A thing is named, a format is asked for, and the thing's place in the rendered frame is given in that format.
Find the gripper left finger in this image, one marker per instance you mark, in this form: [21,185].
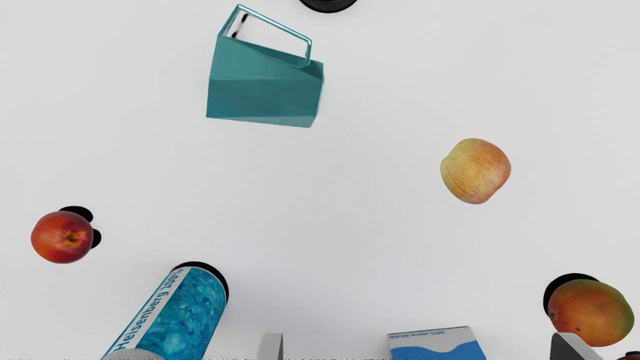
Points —
[271,347]

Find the dark brown round object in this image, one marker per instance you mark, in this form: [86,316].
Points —
[630,356]

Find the black round object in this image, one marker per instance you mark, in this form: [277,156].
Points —
[328,4]

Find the orange green mango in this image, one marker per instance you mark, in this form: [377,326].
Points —
[592,312]

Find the teal faceted mug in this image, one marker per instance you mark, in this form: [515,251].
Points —
[260,90]

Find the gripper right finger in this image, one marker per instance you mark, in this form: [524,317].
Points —
[567,347]

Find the red peach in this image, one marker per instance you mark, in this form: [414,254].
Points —
[61,237]

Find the yellow red apple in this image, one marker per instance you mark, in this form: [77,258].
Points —
[475,171]

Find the blue white carton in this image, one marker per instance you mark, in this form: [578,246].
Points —
[435,346]

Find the blue patterned can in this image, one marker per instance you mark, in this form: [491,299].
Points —
[182,315]

